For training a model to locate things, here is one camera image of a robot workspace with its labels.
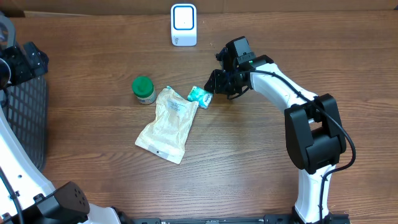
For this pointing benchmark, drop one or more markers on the beige paper pouch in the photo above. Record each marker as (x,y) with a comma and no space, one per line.
(167,134)

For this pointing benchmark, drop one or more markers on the white barcode scanner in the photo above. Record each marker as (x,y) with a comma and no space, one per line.
(183,25)

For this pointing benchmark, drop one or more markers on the green lid jar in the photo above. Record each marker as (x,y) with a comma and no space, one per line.
(143,89)

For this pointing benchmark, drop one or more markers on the teal tissue pack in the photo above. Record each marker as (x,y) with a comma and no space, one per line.
(203,97)

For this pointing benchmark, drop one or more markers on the grey plastic basket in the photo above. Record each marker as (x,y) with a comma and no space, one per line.
(24,92)

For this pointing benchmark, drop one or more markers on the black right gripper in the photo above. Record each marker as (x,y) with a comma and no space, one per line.
(220,88)

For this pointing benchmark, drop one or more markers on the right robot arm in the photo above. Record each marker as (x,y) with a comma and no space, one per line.
(313,133)

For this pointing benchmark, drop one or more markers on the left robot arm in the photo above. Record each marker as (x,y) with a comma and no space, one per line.
(27,196)

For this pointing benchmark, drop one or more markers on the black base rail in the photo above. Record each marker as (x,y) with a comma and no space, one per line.
(217,220)

